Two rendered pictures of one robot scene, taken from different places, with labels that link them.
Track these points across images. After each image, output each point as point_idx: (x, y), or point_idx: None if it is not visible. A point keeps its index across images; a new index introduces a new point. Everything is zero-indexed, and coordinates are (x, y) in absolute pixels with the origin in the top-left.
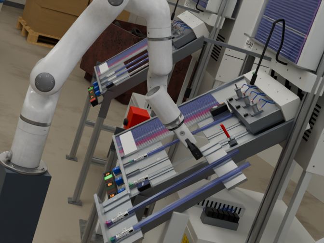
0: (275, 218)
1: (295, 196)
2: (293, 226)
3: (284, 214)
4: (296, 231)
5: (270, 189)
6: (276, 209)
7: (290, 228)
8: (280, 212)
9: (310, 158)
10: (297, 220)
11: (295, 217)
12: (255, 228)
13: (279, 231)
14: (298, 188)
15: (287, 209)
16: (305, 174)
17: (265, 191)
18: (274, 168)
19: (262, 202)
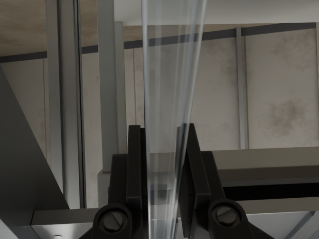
0: (261, 4)
1: (101, 111)
2: (232, 15)
3: (276, 15)
4: (213, 15)
5: (50, 124)
6: (293, 11)
7: (222, 11)
8: (282, 13)
9: (99, 204)
10: (254, 22)
11: (266, 22)
12: (45, 0)
13: (104, 24)
14: (105, 129)
15: (112, 75)
16: (102, 165)
17: (74, 107)
18: (78, 177)
19: (70, 74)
